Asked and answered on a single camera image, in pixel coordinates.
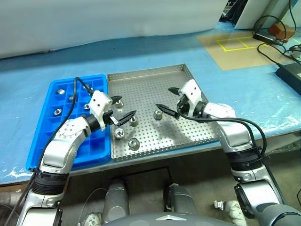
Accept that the blue plastic compartment tray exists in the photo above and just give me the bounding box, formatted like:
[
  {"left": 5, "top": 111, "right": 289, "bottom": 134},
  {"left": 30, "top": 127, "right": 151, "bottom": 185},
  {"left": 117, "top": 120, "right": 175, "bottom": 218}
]
[{"left": 25, "top": 74, "right": 112, "bottom": 172}]

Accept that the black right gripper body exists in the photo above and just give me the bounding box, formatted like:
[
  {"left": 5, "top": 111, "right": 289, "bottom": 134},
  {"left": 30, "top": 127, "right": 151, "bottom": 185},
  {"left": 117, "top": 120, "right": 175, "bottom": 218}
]
[{"left": 176, "top": 94, "right": 191, "bottom": 118}]

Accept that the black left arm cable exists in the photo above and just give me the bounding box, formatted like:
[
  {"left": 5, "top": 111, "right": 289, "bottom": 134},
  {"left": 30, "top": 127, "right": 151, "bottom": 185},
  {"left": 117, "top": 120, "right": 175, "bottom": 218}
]
[{"left": 3, "top": 77, "right": 95, "bottom": 226}]

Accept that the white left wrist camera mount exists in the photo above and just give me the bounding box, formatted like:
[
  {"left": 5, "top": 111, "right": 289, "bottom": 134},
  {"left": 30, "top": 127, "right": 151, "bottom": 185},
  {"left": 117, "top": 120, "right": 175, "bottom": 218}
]
[{"left": 88, "top": 90, "right": 113, "bottom": 131}]

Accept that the perforated metal tray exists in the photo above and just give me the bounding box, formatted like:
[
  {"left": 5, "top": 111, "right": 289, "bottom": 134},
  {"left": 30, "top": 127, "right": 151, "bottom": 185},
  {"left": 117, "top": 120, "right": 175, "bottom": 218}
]
[{"left": 107, "top": 63, "right": 221, "bottom": 162}]

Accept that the dark grey robot right leg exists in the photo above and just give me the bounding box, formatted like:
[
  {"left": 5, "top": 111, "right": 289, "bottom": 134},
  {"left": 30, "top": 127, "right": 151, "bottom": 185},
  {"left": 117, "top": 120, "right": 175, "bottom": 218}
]
[{"left": 163, "top": 183, "right": 200, "bottom": 216}]

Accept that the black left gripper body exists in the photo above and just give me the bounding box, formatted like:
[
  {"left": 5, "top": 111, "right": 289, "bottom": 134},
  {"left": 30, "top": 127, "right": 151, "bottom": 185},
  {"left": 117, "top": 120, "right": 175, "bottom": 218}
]
[{"left": 103, "top": 109, "right": 118, "bottom": 126}]

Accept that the black looped cable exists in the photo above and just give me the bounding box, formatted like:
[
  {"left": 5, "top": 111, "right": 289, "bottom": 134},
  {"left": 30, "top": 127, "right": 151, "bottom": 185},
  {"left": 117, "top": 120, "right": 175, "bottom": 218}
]
[{"left": 253, "top": 15, "right": 289, "bottom": 43}]

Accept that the black power adapter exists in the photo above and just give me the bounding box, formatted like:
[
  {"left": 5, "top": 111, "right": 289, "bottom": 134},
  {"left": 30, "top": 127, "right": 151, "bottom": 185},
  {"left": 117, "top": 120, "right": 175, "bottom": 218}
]
[{"left": 275, "top": 61, "right": 301, "bottom": 90}]

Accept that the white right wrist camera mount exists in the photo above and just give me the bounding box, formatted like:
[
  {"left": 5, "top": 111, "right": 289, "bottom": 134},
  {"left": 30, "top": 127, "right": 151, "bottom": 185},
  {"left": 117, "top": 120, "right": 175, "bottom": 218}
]
[{"left": 179, "top": 79, "right": 209, "bottom": 117}]

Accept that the black equipment pile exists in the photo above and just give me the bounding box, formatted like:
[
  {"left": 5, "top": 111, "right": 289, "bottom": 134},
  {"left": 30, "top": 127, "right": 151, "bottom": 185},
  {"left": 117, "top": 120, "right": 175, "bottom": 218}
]
[{"left": 220, "top": 0, "right": 238, "bottom": 23}]

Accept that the flat black device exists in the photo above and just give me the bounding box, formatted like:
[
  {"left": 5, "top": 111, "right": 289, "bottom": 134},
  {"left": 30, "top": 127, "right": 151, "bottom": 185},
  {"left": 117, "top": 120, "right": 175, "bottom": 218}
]
[{"left": 253, "top": 29, "right": 289, "bottom": 44}]

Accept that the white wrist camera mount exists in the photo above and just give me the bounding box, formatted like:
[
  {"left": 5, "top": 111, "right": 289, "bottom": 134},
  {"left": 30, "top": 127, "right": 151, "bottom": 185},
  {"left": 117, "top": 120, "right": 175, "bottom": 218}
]
[
  {"left": 179, "top": 79, "right": 209, "bottom": 117},
  {"left": 88, "top": 90, "right": 113, "bottom": 131}
]

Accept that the brown block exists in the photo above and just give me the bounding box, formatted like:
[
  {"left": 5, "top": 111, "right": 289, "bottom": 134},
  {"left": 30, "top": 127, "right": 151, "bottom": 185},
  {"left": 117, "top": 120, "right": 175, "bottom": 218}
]
[{"left": 269, "top": 23, "right": 286, "bottom": 37}]

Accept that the white patterned floor object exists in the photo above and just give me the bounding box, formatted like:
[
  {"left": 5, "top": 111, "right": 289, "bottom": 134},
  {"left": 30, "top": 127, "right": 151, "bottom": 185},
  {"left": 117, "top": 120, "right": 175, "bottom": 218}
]
[{"left": 84, "top": 213, "right": 102, "bottom": 226}]

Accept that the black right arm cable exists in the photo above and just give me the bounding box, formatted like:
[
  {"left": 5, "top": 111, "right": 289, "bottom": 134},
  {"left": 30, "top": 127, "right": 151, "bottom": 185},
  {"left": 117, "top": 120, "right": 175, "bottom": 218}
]
[{"left": 176, "top": 107, "right": 286, "bottom": 205}]

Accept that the blue plastic table cover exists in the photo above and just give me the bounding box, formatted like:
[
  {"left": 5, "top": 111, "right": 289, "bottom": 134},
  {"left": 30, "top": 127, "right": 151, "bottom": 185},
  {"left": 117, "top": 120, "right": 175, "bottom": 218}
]
[{"left": 0, "top": 21, "right": 301, "bottom": 188}]

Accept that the white board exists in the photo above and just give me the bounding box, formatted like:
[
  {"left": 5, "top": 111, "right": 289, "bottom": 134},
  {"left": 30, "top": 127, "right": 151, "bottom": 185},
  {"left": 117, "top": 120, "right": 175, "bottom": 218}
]
[{"left": 234, "top": 0, "right": 301, "bottom": 30}]

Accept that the grey robot torso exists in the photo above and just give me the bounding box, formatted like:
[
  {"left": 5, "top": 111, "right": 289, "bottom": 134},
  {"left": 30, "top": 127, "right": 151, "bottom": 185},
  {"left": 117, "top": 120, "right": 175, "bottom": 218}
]
[{"left": 100, "top": 209, "right": 238, "bottom": 226}]

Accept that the dark grey robot left leg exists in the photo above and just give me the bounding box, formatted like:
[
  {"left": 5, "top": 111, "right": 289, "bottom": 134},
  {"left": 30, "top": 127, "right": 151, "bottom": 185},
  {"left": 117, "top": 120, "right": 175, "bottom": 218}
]
[{"left": 103, "top": 178, "right": 130, "bottom": 224}]

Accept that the brown table mat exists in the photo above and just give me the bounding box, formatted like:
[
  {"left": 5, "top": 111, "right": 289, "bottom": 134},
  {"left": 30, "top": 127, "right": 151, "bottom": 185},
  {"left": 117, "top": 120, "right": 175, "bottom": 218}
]
[{"left": 197, "top": 32, "right": 301, "bottom": 71}]

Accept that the thin grey floor cable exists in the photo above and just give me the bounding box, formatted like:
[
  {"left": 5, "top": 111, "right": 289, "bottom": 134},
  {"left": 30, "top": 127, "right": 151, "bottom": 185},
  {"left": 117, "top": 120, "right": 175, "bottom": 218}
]
[{"left": 79, "top": 187, "right": 109, "bottom": 223}]

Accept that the dark grey robot leg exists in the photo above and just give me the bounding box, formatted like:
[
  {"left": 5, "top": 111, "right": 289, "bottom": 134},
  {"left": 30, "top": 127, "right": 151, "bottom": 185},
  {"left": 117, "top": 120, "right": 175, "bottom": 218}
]
[
  {"left": 103, "top": 178, "right": 130, "bottom": 224},
  {"left": 163, "top": 183, "right": 200, "bottom": 216}
]

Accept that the black table cable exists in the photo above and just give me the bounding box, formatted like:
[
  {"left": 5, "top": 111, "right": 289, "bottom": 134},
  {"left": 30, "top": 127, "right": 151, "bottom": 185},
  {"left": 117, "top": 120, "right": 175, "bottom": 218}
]
[{"left": 257, "top": 43, "right": 284, "bottom": 68}]

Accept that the metal nut tray front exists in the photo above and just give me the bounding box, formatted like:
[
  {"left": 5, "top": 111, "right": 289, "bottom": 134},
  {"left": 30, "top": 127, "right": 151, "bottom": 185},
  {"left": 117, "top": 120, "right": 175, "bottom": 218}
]
[{"left": 128, "top": 138, "right": 140, "bottom": 151}]

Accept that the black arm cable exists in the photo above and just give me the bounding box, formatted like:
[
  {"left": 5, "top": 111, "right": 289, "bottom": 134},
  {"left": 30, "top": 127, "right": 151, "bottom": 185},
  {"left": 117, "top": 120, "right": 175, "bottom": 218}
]
[
  {"left": 3, "top": 77, "right": 95, "bottom": 226},
  {"left": 176, "top": 107, "right": 286, "bottom": 205}
]

